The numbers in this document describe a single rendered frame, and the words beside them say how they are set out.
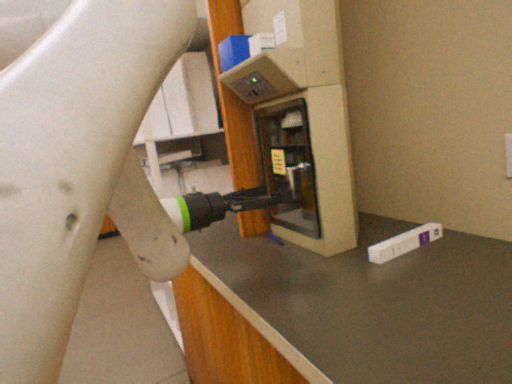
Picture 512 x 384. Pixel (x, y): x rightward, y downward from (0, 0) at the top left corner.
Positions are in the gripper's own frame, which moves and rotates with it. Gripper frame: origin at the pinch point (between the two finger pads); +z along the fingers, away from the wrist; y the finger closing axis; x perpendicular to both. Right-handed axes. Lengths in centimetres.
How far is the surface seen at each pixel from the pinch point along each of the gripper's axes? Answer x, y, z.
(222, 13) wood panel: -57, 32, 6
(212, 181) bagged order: 11, 125, 24
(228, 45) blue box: -43.1, 16.8, -0.2
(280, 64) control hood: -32.7, -5.3, 3.1
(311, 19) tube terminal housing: -43.0, -5.2, 13.8
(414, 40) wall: -37, -2, 54
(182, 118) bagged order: -30, 123, 12
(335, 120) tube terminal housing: -17.1, -5.4, 18.5
